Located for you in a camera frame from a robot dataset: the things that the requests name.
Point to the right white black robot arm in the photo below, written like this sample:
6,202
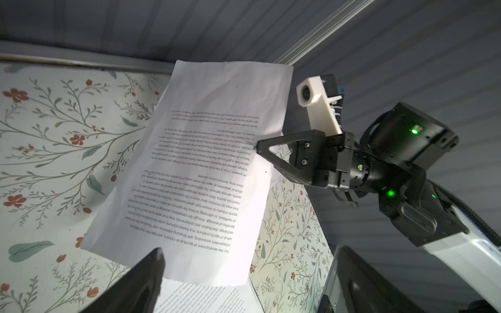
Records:
391,160

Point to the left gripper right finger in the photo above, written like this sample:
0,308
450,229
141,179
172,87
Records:
353,285

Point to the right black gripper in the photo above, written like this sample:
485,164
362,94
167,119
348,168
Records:
328,162

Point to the printed paper sheet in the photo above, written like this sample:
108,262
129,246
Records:
195,186
182,297

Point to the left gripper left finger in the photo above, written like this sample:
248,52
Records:
137,291

